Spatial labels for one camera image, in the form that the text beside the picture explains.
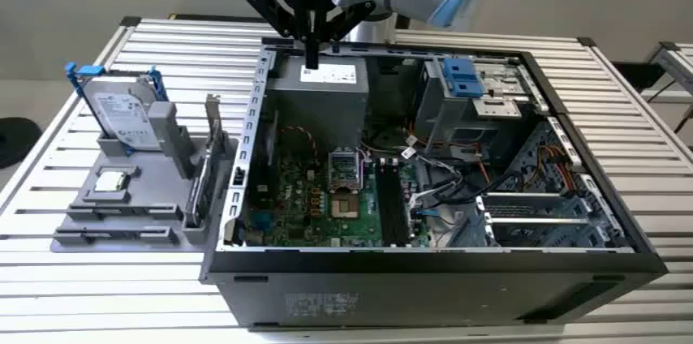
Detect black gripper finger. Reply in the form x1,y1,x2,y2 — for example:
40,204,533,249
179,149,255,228
243,0,314,71
311,0,380,71

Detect black RAM slot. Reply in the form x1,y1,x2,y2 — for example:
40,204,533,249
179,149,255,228
376,158,393,247
389,158,405,247
382,158,398,247
396,158,412,247

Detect grey power supply unit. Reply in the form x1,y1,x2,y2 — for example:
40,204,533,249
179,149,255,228
266,55,372,161

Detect blue plastic drive latch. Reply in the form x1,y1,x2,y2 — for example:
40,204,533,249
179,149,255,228
442,58,484,98

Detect metal drive cage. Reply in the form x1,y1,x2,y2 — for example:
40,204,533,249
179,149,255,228
416,58,536,158

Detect metal socket cover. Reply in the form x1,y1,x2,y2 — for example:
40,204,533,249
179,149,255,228
329,144,364,193

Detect hard disk in blue carrier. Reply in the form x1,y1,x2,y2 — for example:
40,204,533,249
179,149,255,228
63,62,170,157

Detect black case fan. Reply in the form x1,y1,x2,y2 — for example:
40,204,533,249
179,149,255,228
255,112,282,200

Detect graphics card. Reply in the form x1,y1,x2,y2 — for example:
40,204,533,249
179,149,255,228
183,94,227,226

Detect CPU socket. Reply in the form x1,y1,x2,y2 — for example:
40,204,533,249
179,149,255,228
329,192,364,220

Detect grey parts rack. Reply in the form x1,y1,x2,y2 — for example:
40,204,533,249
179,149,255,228
48,94,243,254

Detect green motherboard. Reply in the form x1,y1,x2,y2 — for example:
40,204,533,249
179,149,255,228
243,124,438,248

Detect silver CPU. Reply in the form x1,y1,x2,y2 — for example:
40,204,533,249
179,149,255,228
92,171,131,193

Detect blue rear port block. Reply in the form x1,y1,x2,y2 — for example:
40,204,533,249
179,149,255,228
250,209,273,236

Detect metal slat side table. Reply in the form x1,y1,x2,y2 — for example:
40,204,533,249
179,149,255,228
640,41,693,104

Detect black open PC case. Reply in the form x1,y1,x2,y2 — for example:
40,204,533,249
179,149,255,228
198,37,668,328

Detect red black twisted wire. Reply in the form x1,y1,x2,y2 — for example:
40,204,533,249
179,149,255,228
278,124,322,170

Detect thin orange wire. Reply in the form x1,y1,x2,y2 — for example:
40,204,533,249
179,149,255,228
410,124,496,183

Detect black cable bundle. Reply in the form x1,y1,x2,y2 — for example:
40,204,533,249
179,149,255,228
428,165,521,208

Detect orange yellow power wire bundle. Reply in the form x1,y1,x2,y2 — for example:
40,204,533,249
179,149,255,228
533,144,576,199

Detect metal disk bay frame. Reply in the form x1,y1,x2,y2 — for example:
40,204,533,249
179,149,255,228
476,191,611,248

